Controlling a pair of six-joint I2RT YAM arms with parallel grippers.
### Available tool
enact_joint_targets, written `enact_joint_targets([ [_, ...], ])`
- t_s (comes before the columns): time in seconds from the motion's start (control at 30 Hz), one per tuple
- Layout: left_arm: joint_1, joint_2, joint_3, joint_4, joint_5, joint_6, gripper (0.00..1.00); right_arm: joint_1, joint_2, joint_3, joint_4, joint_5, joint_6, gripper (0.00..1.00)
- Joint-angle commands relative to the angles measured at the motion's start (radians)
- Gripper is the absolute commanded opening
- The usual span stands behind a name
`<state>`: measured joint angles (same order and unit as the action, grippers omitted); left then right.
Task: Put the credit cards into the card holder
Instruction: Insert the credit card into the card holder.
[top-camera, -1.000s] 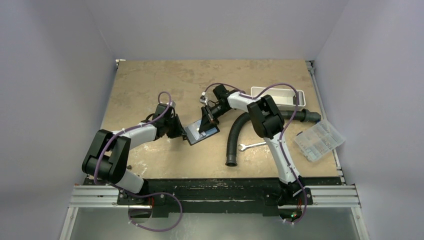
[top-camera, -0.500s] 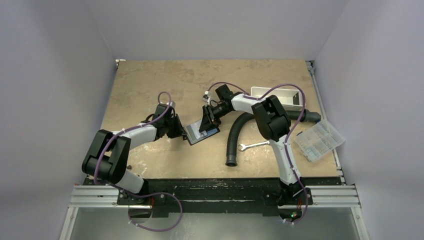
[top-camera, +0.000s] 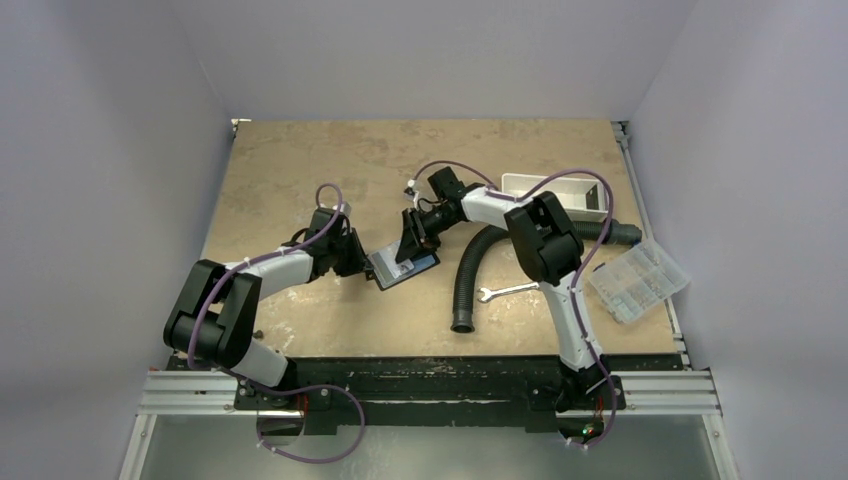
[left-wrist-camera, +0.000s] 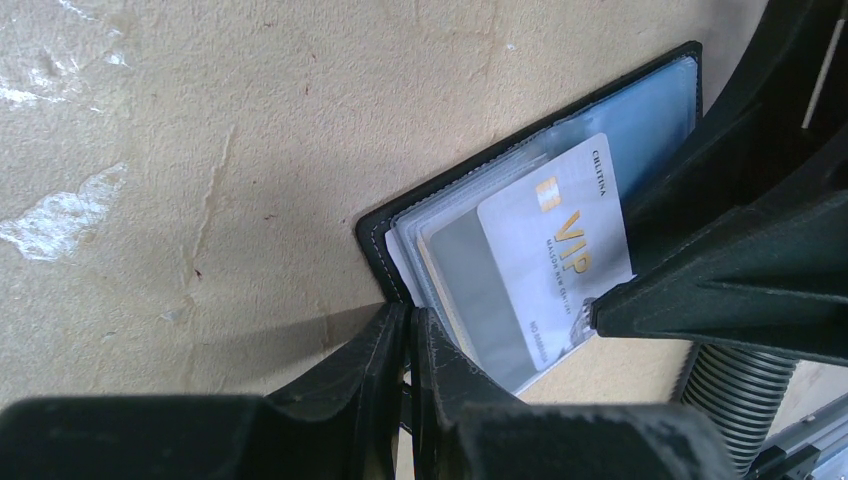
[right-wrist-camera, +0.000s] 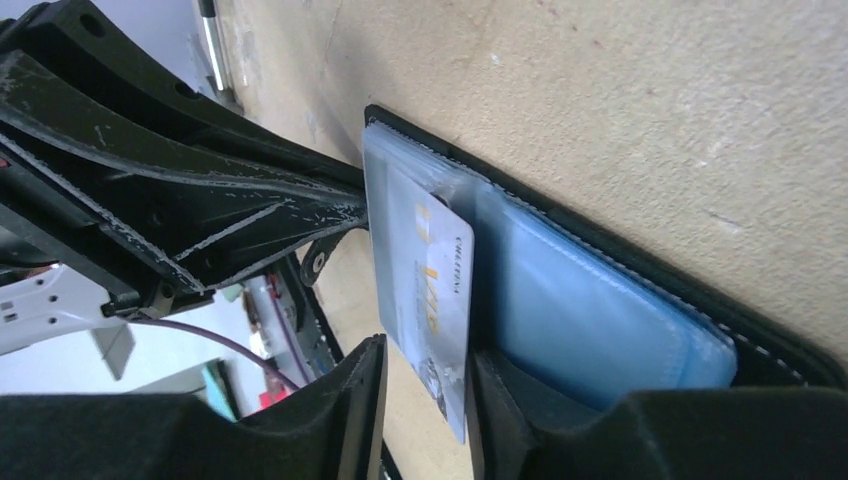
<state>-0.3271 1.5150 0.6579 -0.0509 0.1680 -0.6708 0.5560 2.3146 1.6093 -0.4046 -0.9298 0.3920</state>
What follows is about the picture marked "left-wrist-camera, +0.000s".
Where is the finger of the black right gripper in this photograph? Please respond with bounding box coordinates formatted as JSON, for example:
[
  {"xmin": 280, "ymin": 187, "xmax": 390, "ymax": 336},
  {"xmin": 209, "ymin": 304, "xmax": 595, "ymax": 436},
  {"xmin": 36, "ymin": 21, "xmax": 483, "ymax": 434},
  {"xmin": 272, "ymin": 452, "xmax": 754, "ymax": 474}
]
[
  {"xmin": 589, "ymin": 191, "xmax": 847, "ymax": 366},
  {"xmin": 624, "ymin": 1, "xmax": 847, "ymax": 272}
]

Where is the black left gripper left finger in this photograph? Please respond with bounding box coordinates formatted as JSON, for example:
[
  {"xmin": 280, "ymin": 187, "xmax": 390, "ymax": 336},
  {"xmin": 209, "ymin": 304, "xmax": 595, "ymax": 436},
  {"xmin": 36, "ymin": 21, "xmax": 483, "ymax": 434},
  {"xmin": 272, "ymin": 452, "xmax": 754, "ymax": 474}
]
[{"xmin": 1, "ymin": 304, "xmax": 408, "ymax": 479}]

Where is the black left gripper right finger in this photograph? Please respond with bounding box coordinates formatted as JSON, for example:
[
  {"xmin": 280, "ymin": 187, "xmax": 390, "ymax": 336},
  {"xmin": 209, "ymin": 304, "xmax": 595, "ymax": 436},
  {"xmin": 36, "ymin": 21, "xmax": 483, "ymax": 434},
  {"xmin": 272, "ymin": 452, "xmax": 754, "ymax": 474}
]
[{"xmin": 409, "ymin": 308, "xmax": 736, "ymax": 479}]

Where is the black leather card holder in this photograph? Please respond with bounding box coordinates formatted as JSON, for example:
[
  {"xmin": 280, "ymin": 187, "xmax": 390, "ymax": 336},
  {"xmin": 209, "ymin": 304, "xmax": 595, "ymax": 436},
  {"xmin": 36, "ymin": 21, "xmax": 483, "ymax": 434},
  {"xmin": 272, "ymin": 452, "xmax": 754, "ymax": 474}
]
[{"xmin": 355, "ymin": 41, "xmax": 702, "ymax": 394}]

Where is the silver VIP credit card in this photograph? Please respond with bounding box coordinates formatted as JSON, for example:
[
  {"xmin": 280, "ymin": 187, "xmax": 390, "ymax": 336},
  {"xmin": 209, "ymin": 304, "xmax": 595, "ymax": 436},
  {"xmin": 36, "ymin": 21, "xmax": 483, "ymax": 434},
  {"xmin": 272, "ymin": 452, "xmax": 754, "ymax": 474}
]
[{"xmin": 476, "ymin": 133, "xmax": 633, "ymax": 371}]

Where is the grey corrugated hose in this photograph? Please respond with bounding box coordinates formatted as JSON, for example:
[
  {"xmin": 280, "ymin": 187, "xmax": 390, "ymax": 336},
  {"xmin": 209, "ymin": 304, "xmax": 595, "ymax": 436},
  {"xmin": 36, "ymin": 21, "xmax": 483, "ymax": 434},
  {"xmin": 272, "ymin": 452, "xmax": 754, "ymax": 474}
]
[{"xmin": 678, "ymin": 341, "xmax": 800, "ymax": 478}]

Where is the black aluminium base frame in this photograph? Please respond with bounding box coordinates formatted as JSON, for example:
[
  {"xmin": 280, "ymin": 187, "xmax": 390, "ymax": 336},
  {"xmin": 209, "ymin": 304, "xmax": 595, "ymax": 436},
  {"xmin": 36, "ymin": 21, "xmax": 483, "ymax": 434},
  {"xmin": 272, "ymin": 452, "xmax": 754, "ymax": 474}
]
[{"xmin": 743, "ymin": 395, "xmax": 847, "ymax": 480}]

